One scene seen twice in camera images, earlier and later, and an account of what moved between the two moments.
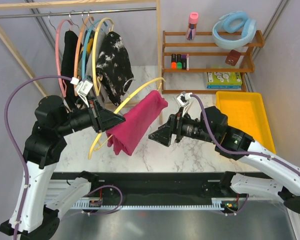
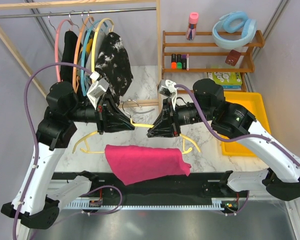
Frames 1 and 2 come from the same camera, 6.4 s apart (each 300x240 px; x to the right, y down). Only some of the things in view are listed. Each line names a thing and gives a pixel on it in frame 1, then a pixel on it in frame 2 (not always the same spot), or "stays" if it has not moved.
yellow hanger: (119, 109) → (184, 150)
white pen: (187, 62) stays
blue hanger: (104, 23) stays
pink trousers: (125, 138) → (132, 164)
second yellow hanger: (100, 77) stays
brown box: (233, 57) stays
